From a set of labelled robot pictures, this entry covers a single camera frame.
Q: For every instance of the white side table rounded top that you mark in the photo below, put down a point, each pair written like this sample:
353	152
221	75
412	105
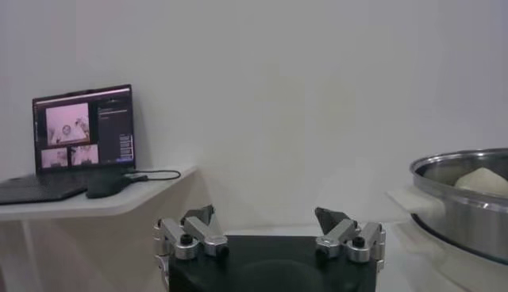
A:
139	194

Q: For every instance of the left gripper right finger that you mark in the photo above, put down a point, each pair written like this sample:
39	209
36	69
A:
337	234

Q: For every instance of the black computer mouse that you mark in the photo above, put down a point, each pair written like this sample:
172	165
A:
107	185

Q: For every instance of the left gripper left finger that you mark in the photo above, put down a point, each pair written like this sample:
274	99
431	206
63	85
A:
206	234

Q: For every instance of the white steamed baozi bun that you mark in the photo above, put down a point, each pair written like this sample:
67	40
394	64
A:
480	182

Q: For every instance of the perforated steel steamer basket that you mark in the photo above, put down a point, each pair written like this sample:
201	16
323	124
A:
468	226

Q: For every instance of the black laptop with dark screen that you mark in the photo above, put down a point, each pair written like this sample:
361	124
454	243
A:
111	131

